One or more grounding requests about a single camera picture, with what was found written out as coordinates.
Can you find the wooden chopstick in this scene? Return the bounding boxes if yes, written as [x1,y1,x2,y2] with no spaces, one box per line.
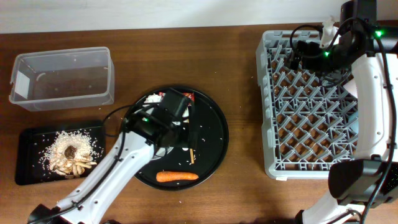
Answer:
[189,148,195,164]

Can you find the round black tray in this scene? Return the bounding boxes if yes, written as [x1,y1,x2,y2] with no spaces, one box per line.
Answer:
[136,86,229,191]

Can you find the clear plastic bin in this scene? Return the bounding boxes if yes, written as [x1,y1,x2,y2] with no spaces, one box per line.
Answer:
[9,47,115,111]

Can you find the brown walnut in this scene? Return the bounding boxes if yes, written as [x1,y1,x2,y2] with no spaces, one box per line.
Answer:
[64,146,77,160]

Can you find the orange carrot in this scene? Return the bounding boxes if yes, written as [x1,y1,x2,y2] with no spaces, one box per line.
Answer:
[155,171,199,182]

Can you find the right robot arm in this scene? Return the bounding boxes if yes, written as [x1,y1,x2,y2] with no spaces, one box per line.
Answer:
[287,0,397,223]

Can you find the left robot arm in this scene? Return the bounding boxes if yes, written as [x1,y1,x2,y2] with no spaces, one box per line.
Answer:
[28,88,194,223]

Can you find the pink bowl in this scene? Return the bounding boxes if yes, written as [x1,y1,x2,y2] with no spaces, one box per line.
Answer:
[343,79,358,98]

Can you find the light blue cup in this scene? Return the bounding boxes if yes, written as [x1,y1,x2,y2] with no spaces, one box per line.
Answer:
[348,111,359,133]

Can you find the crumpled white tissue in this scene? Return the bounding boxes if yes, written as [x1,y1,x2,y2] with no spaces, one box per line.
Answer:
[144,93,163,104]

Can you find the black rectangular tray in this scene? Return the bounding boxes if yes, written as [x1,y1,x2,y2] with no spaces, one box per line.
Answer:
[14,120,106,185]

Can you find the grey dishwasher rack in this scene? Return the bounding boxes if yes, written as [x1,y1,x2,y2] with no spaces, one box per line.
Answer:
[256,30,359,179]

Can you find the rice and peanut shells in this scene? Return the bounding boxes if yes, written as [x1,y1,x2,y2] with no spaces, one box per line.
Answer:
[39,129,104,179]

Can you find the red snack wrapper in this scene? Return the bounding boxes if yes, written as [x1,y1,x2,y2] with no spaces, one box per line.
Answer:
[157,91,195,102]

